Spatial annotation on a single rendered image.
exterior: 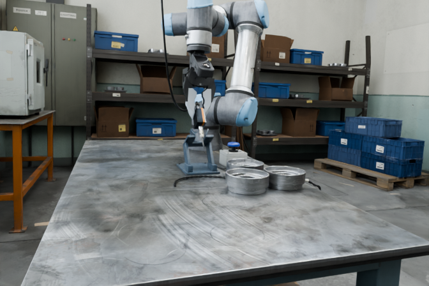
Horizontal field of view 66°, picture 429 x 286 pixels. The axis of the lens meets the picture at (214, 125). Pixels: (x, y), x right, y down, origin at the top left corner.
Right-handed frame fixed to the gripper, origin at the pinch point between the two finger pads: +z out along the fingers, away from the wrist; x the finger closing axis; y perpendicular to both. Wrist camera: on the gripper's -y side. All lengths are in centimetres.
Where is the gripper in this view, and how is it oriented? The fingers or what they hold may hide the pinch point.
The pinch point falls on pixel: (198, 114)
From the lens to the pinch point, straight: 98.9
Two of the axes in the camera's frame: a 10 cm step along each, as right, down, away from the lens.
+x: -9.5, -0.1, -3.2
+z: -0.3, 10.0, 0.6
